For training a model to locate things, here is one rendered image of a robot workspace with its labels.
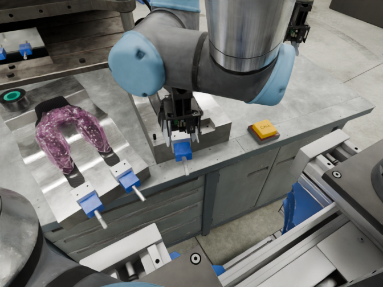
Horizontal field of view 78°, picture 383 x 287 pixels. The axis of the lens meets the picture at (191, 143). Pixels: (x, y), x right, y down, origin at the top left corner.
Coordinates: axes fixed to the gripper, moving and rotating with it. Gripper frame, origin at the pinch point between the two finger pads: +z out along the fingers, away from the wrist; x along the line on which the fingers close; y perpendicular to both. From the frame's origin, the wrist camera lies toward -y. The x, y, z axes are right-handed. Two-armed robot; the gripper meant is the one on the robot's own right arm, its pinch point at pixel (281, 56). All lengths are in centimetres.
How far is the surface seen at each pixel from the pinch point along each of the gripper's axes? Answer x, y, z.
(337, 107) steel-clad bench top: 23.5, 10.9, 15.1
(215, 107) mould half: -25.5, 23.2, 6.1
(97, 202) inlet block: -56, 58, 8
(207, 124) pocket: -27.9, 28.7, 8.8
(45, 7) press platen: -97, -23, -8
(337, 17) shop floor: 168, -286, 95
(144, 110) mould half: -49, 25, 7
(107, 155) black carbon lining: -58, 42, 10
